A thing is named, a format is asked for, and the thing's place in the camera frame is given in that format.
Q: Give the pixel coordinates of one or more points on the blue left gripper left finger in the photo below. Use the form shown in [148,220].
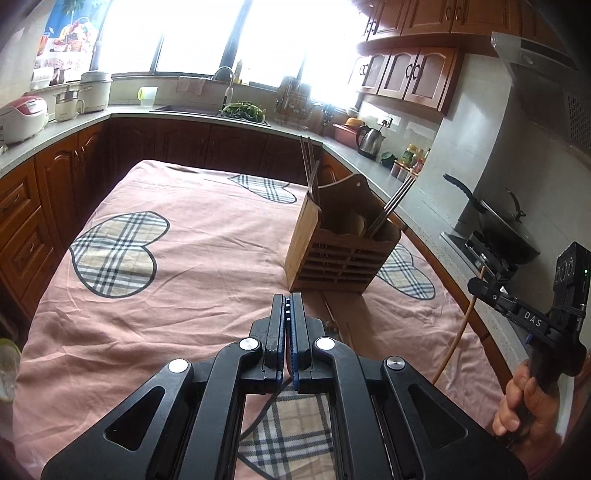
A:
[184,421]

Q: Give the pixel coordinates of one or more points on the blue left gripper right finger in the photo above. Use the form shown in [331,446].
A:
[388,421]

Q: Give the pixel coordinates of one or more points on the dark metal fork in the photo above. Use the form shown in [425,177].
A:
[267,441]

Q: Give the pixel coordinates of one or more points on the right hand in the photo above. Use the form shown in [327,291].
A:
[523,390]

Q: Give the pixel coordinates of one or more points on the dark metal spoon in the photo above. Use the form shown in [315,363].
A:
[332,330]

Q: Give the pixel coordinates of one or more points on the gas stove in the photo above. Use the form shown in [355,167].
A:
[477,256]

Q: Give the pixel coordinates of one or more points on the thin metal chopstick on cloth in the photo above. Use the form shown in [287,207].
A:
[327,307]

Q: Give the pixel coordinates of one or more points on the pink tablecloth with hearts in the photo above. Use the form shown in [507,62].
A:
[177,263]

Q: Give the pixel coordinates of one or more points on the wooden utensil holder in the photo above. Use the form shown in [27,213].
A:
[332,247]

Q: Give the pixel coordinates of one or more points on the metal chopsticks in holder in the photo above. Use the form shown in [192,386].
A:
[392,204]

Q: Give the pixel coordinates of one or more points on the condiment bottles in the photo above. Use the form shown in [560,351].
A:
[411,163]

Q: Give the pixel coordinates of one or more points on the range hood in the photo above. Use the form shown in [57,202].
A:
[553,93]

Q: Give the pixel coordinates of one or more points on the dark chopsticks in holder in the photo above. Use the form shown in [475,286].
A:
[311,167]

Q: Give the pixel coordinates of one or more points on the stainless electric kettle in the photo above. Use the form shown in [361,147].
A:
[369,141]

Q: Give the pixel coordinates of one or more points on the pink plastic basin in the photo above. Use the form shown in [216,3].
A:
[345,135]

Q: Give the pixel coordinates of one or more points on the orange bowl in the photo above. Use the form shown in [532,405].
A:
[354,123]

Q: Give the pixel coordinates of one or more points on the green leafy vegetables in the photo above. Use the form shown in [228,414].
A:
[244,111]

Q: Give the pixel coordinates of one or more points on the chrome sink faucet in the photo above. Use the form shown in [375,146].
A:
[225,75]

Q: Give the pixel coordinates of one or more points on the upper wooden cabinets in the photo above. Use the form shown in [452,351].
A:
[413,50]

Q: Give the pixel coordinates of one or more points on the dish drying rack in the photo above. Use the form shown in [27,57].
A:
[293,103]

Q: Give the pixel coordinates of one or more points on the small white electric pot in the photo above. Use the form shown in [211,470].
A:
[68,105]

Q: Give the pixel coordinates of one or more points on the large white rice cooker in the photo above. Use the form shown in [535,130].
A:
[94,90]

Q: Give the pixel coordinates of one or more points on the red white rice cooker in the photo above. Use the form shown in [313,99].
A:
[22,118]

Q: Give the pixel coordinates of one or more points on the fruit poster window blind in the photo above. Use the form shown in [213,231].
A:
[68,42]

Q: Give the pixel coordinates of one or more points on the black wok with handle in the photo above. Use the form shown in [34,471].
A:
[504,232]

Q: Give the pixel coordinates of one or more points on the wall socket by kettle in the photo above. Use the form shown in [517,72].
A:
[392,122]

